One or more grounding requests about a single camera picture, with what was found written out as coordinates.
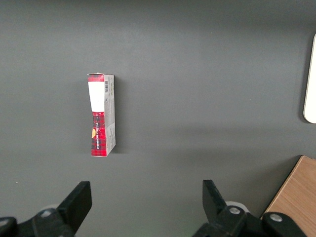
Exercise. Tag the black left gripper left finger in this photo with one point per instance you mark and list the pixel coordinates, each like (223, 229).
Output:
(76, 205)

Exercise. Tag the red plaid cardboard box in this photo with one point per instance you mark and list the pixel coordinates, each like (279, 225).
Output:
(98, 96)

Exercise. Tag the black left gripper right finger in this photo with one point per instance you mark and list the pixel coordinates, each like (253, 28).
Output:
(212, 200)

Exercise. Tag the cream plastic tray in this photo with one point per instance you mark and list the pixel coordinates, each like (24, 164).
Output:
(311, 86)

